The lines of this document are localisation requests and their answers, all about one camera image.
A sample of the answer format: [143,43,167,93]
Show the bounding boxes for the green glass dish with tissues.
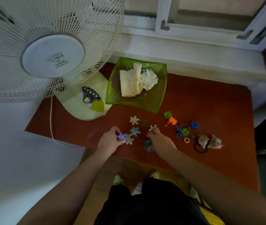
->
[105,57,168,115]

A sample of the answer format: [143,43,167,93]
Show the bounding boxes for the person's right shoe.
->
[149,170,161,180]

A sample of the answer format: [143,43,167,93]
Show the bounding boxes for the wooden floor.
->
[73,148,226,225]

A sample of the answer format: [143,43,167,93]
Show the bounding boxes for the white framed window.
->
[123,0,266,52]

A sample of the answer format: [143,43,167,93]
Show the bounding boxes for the black hair tie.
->
[193,140,209,154]

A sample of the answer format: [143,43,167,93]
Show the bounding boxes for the person's left forearm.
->
[17,147,115,225]

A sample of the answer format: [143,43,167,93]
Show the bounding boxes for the white stone window sill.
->
[109,32,266,92]

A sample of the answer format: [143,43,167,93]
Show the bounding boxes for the crumpled white tissue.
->
[139,68,159,91]

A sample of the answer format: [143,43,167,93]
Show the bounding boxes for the white fan power cord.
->
[49,96,82,148]

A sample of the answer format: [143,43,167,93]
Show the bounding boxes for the red-brown wooden table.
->
[25,62,260,194]

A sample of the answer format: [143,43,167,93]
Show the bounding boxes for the person's right forearm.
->
[159,148,266,225]

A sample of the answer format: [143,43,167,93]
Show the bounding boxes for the group of puzzle pieces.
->
[124,116,150,146]

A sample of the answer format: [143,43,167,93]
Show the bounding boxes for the folded beige paper towel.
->
[119,62,145,98]

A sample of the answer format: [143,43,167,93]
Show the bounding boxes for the person's right hand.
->
[146,127,178,160]

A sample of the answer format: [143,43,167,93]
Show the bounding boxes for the person's black shorts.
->
[93,177,211,225]

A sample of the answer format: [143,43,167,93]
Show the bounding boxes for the person's left hand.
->
[97,126,127,155]

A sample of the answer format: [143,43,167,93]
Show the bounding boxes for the person's left shoe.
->
[112,172,125,186]

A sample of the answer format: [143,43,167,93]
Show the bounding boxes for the person's shoe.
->
[112,172,125,186]
[149,170,161,180]

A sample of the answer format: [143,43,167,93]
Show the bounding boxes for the white table fan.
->
[0,0,125,122]

